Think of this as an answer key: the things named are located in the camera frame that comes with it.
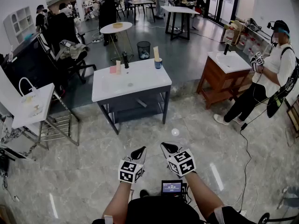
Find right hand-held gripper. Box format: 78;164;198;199
160;141;197;178

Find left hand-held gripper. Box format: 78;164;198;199
118;146;148;184

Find person's right forearm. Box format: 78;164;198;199
184;171;225;221

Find person's left forearm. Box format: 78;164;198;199
102;181;131;221

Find small black screen device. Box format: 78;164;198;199
161;180;183;196

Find person's black shirt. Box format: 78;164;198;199
92;195;257;224

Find white washbasin grey stand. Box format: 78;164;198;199
91;58;173;135

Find wooden vanity white basin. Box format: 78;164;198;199
196;51;254;110

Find black mesh wastebasket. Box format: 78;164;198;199
136;41;151;60

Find black office chair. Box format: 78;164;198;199
38;34;97;85

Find white counter steel rack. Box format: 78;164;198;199
0;82;80;150

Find beige jacket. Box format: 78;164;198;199
59;40;89;60

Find clear plastic water jug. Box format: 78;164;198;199
225;27;234;44
242;37;254;56
237;33;248;50
249;42;261;58

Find round white table gold legs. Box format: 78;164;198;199
100;21;135;63

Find cardboard box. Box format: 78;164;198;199
223;20;245;44

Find white arched faucet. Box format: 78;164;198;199
18;77;36;98

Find white table black legs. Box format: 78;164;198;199
128;0;156;23
160;5;200;41

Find large black screen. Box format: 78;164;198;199
1;33;56;95

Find white metal shelf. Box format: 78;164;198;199
244;23;273;56

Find white shelf cabinet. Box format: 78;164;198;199
3;6;36;46

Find black cable bundle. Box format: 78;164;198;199
181;182;193;205

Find black floor cable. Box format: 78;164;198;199
239;122;253;213

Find black cable tangle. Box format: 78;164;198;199
247;18;263;32

